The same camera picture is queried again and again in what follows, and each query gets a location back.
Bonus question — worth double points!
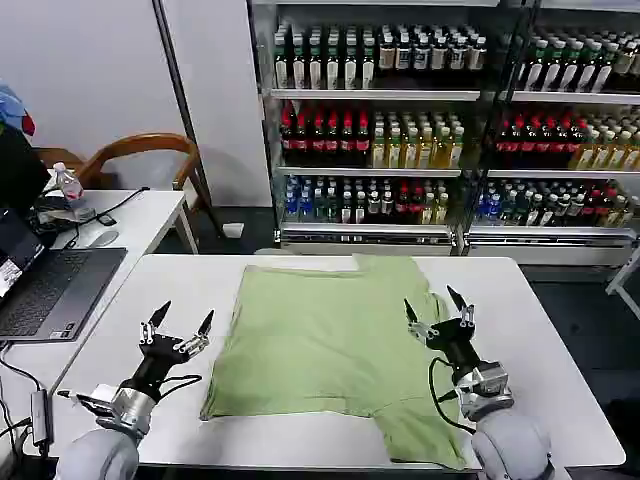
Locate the wooden armchair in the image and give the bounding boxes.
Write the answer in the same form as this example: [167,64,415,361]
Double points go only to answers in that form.
[37,131,210,237]

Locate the grey adapter hub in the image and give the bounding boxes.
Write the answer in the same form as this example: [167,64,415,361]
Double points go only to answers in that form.
[28,389,55,447]

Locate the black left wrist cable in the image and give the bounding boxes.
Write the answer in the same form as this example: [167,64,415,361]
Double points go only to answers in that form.
[148,372,205,402]

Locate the blue cloth bundle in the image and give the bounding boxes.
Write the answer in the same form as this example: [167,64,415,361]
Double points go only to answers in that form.
[0,78,39,139]

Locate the white side desk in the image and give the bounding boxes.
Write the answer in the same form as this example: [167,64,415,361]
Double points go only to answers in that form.
[0,188,188,480]

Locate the steel shelf of drink bottles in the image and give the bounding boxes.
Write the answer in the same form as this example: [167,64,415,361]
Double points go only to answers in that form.
[462,0,640,267]
[247,0,489,254]

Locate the slanted metal pole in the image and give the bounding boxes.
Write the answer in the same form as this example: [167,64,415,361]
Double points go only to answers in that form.
[152,0,224,237]

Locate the dark grey laptop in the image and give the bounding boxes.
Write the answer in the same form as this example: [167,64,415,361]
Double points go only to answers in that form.
[0,207,129,343]

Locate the light green shirt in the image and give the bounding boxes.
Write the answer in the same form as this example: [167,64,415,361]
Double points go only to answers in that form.
[198,252,474,472]

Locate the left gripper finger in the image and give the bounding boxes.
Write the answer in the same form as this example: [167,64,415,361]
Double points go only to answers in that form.
[138,300,173,347]
[175,309,216,358]

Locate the black hub cable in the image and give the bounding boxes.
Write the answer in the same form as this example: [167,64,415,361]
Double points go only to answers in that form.
[0,342,46,395]

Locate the black monitor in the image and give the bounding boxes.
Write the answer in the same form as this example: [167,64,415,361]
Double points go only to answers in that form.
[0,122,52,217]

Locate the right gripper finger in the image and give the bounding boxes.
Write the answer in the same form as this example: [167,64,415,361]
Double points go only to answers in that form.
[402,298,439,343]
[445,284,477,330]

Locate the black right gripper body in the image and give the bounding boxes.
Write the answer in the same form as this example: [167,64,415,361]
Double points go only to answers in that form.
[426,316,485,382]

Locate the grey crumpled pouch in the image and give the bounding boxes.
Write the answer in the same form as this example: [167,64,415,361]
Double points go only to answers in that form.
[30,193,97,227]

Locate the black desk cable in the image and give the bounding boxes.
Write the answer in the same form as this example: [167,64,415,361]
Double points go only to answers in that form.
[64,186,149,247]

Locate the white table frame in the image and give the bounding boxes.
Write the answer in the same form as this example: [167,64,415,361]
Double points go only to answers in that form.
[603,246,640,322]

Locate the clear plastic water bottle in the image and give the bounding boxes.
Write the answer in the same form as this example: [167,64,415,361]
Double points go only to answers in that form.
[51,161,84,202]

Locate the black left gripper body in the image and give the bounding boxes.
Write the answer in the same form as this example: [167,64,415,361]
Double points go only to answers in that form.
[119,332,191,402]

